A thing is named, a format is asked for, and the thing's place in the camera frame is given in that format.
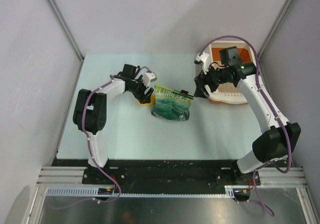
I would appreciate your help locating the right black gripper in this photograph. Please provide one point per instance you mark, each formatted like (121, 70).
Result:
(202, 80)

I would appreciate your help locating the black bag clip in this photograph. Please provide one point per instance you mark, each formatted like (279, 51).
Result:
(183, 93)

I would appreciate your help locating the right aluminium frame post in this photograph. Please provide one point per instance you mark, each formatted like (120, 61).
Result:
(282, 14)

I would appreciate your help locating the aluminium frame post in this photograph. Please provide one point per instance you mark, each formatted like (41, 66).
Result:
(282, 14)
(52, 4)

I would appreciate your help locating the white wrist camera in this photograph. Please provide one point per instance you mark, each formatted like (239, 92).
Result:
(148, 77)
(203, 59)

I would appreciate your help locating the white orange litter box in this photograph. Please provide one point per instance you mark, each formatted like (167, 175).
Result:
(227, 93)

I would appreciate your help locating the green litter bag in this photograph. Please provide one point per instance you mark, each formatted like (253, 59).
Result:
(171, 106)

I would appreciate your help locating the aluminium extrusion rail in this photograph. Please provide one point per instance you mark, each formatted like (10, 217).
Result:
(269, 177)

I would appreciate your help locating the grey slotted cable duct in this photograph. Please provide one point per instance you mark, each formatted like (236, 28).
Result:
(226, 191)

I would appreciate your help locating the left aluminium frame post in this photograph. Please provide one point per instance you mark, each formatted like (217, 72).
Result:
(52, 4)

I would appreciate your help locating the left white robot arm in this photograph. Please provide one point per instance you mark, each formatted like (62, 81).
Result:
(91, 107)

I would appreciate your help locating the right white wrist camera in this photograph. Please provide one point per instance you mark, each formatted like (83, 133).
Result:
(203, 59)

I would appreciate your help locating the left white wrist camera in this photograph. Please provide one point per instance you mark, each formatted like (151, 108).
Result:
(148, 77)

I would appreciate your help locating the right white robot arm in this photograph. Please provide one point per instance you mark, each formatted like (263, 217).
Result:
(278, 135)

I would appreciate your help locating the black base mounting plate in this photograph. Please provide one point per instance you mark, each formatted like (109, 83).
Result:
(126, 172)

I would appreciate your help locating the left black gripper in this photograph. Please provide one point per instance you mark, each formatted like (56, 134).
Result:
(141, 97)

